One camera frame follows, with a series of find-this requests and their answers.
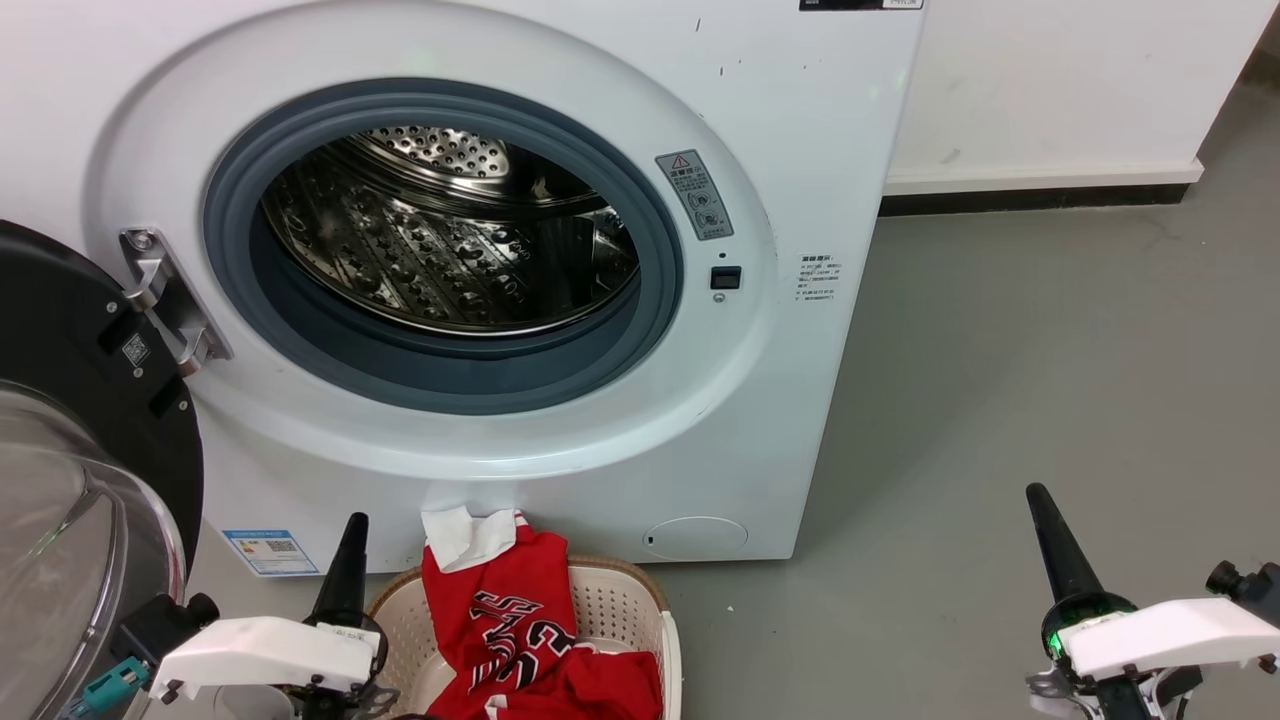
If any silver metal door hinge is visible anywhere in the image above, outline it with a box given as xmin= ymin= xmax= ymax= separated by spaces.
xmin=118 ymin=228 xmax=233 ymax=377

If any grey warning sticker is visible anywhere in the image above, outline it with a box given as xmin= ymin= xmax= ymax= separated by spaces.
xmin=655 ymin=150 xmax=735 ymax=242

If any white and black baseboard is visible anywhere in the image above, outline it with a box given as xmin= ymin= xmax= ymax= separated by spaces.
xmin=880 ymin=160 xmax=1206 ymax=217

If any cream perforated laundry basket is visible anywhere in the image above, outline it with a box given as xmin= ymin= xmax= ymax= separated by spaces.
xmin=368 ymin=555 xmax=684 ymax=720

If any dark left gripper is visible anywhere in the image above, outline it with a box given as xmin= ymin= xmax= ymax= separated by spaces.
xmin=288 ymin=513 xmax=401 ymax=720

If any round white filter cover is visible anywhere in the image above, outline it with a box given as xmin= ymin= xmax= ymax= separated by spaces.
xmin=642 ymin=516 xmax=749 ymax=561

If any red basketball jersey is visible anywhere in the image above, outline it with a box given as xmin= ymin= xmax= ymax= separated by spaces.
xmin=420 ymin=506 xmax=664 ymax=720

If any white front-load washing machine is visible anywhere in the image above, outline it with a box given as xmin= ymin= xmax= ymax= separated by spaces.
xmin=0 ymin=0 xmax=926 ymax=578

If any blue energy label sticker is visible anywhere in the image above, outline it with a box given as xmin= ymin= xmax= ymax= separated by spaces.
xmin=222 ymin=529 xmax=321 ymax=578

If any stainless steel washing machine drum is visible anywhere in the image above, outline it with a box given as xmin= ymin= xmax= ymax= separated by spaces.
xmin=260 ymin=125 xmax=641 ymax=338

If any black round washer door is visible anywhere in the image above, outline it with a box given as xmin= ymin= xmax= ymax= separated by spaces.
xmin=0 ymin=220 xmax=206 ymax=720

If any small printed text sticker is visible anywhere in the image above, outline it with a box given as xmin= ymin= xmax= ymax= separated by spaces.
xmin=795 ymin=253 xmax=843 ymax=304

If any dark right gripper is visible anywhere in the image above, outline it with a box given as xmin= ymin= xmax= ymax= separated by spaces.
xmin=1025 ymin=484 xmax=1206 ymax=720

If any grey rubber door gasket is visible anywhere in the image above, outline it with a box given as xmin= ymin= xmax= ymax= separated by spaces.
xmin=202 ymin=78 xmax=686 ymax=416

